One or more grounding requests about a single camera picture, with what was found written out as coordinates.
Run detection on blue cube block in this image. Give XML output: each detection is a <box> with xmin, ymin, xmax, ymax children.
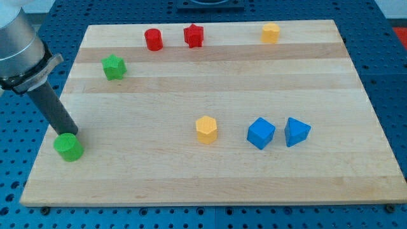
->
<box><xmin>247</xmin><ymin>117</ymin><xmax>276</xmax><ymax>150</ymax></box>

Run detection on green star block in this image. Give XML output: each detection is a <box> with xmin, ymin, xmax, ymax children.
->
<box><xmin>101</xmin><ymin>54</ymin><xmax>127</xmax><ymax>81</ymax></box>

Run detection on wooden board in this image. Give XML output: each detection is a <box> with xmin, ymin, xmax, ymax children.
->
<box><xmin>20</xmin><ymin>20</ymin><xmax>406</xmax><ymax>207</ymax></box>

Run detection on red star block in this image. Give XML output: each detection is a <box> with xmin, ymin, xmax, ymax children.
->
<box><xmin>183</xmin><ymin>24</ymin><xmax>204</xmax><ymax>48</ymax></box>

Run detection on yellow heart block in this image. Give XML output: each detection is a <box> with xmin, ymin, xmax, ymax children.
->
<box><xmin>261</xmin><ymin>22</ymin><xmax>280</xmax><ymax>43</ymax></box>

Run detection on blue triangle block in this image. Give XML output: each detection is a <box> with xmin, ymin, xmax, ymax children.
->
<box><xmin>284</xmin><ymin>117</ymin><xmax>312</xmax><ymax>147</ymax></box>

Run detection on green cylinder block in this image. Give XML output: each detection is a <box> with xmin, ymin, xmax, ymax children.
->
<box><xmin>53</xmin><ymin>133</ymin><xmax>84</xmax><ymax>162</ymax></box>

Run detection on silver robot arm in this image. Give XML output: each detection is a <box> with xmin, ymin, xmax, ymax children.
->
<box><xmin>1</xmin><ymin>1</ymin><xmax>64</xmax><ymax>94</ymax></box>

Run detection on yellow hexagon block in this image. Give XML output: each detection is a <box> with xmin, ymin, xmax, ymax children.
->
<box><xmin>195</xmin><ymin>116</ymin><xmax>217</xmax><ymax>144</ymax></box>

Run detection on red cylinder block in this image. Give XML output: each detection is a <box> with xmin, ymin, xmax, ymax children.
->
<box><xmin>144</xmin><ymin>28</ymin><xmax>163</xmax><ymax>52</ymax></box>

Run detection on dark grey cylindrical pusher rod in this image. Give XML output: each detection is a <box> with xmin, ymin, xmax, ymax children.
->
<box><xmin>27</xmin><ymin>81</ymin><xmax>78</xmax><ymax>135</ymax></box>

